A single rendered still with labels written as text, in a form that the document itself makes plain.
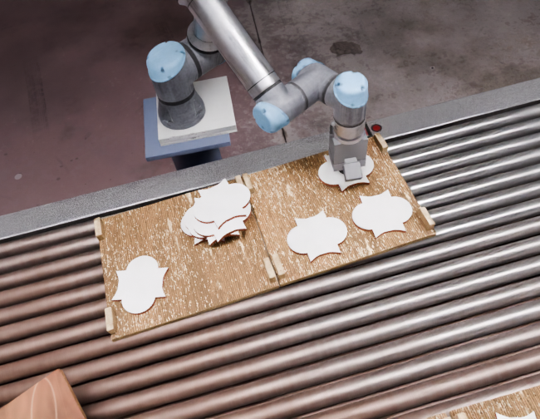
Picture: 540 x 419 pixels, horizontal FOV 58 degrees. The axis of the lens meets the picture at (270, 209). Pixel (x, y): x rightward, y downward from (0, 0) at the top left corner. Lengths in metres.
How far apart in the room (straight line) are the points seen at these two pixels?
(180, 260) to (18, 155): 2.02
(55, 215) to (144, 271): 0.36
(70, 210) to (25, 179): 1.53
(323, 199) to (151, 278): 0.48
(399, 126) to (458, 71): 1.67
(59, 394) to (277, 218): 0.64
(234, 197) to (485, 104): 0.82
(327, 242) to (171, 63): 0.67
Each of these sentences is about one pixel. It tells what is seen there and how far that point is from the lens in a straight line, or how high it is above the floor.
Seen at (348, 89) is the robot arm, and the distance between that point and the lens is 1.10.
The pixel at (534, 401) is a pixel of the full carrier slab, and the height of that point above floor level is 0.94.
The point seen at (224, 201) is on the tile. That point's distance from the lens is 1.24.
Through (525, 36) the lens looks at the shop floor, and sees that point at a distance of 3.51.
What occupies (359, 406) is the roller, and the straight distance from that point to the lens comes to 1.11.
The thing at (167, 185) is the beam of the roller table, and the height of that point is 0.92.
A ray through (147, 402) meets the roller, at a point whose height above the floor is 0.92.
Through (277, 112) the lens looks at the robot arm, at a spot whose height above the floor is 1.24.
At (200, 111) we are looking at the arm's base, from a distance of 1.58.
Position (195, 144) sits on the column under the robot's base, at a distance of 1.57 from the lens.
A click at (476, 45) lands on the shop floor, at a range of 3.36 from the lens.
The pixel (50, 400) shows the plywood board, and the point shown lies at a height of 1.04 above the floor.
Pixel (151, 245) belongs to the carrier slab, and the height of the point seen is 0.94.
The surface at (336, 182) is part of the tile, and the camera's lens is 1.31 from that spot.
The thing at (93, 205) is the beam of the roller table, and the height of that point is 0.92.
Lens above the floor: 2.01
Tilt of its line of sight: 56 degrees down
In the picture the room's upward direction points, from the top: 9 degrees counter-clockwise
